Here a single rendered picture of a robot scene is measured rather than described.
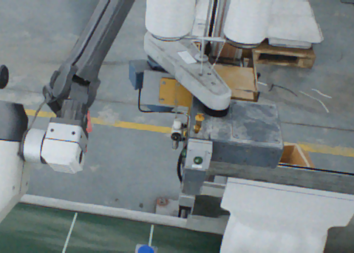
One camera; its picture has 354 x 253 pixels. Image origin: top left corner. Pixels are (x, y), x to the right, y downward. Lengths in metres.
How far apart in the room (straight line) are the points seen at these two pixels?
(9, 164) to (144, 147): 2.23
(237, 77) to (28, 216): 1.34
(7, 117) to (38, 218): 1.30
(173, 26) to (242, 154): 0.48
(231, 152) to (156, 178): 1.69
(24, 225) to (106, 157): 1.07
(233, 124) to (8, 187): 0.74
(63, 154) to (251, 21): 0.75
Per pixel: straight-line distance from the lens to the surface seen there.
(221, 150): 1.36
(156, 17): 1.41
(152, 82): 1.68
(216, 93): 1.38
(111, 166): 3.08
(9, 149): 1.08
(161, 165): 3.11
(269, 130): 1.41
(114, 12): 1.12
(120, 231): 2.24
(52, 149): 1.04
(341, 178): 1.71
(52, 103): 1.25
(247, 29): 1.43
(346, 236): 2.34
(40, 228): 2.28
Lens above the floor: 2.19
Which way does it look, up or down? 40 degrees down
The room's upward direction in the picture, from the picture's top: 1 degrees clockwise
